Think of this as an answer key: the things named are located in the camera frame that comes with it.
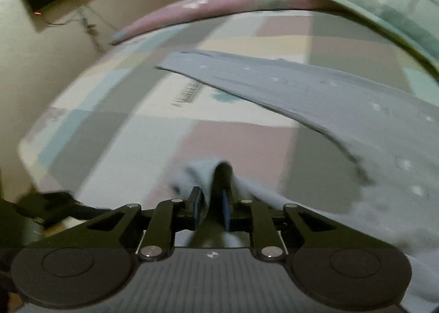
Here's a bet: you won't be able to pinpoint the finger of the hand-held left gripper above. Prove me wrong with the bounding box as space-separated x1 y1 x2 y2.
15 190 114 226

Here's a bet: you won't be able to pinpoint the wall cables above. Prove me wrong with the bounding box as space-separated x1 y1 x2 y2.
44 4 117 53

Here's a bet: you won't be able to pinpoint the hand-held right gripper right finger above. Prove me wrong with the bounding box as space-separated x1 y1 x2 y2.
221 189 335 262

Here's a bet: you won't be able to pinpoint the grey striped pajama shorts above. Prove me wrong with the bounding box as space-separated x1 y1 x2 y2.
154 49 439 313

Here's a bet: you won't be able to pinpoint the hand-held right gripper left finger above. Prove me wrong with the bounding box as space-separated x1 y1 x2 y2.
87 186 203 262

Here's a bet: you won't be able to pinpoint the purple floral quilt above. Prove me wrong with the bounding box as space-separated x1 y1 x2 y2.
110 0 330 45

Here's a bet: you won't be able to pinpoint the patchwork bed sheet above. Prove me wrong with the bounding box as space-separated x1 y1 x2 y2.
17 11 439 231

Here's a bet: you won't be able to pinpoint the checked pillow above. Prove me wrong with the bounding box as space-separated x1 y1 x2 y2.
307 0 439 77

